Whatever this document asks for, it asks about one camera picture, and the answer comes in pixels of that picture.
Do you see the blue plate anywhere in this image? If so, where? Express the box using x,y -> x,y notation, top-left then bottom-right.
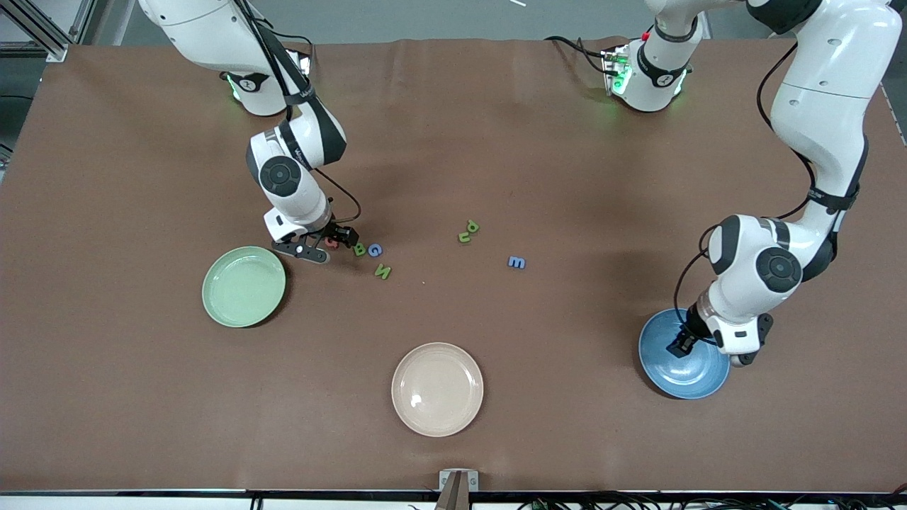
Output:
638,307 -> 731,400

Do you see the green plate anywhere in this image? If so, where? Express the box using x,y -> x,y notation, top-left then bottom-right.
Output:
201,245 -> 288,329

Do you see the brown table mat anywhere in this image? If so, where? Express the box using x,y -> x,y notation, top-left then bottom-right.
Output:
0,37 -> 907,493

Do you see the beige plate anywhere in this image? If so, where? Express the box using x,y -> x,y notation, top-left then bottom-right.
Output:
391,342 -> 485,438

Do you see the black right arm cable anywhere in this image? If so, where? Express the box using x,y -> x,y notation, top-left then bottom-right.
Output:
237,0 -> 363,225

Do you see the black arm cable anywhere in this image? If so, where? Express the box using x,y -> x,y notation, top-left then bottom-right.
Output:
237,0 -> 363,225
673,39 -> 862,341

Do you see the black right base cable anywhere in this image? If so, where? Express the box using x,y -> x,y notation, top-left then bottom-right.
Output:
273,31 -> 314,57

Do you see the black base cable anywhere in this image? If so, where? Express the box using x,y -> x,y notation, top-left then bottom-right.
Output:
544,34 -> 612,75
273,31 -> 314,57

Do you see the grey metal mounting bracket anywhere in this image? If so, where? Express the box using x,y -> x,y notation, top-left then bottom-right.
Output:
436,469 -> 480,510

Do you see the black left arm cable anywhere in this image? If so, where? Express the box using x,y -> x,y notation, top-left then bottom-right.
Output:
673,39 -> 862,341

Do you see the black left base cable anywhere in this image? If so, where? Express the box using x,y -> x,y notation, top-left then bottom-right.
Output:
544,34 -> 612,75

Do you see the aluminium frame profile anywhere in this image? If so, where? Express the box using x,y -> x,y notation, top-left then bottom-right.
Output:
0,0 -> 72,63

